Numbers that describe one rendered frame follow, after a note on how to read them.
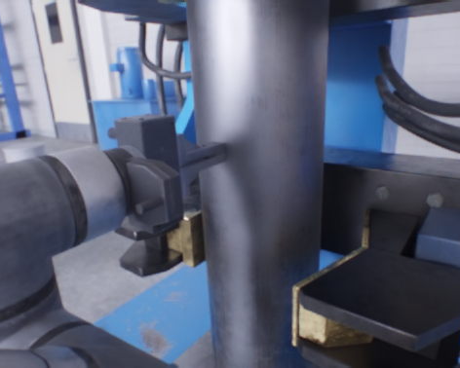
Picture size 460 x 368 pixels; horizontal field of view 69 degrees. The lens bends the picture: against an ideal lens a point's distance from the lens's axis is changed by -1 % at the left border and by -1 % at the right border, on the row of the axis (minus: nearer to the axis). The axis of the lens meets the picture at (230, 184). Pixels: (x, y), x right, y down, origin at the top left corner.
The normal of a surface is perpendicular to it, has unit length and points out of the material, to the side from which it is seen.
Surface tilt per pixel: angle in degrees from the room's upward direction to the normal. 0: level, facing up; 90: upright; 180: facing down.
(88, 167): 44
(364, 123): 90
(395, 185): 90
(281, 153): 90
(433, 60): 90
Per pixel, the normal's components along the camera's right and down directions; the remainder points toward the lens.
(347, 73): -0.61, 0.27
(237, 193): -0.41, 0.30
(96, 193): 0.76, -0.03
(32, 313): 0.89, 0.09
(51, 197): 0.70, -0.26
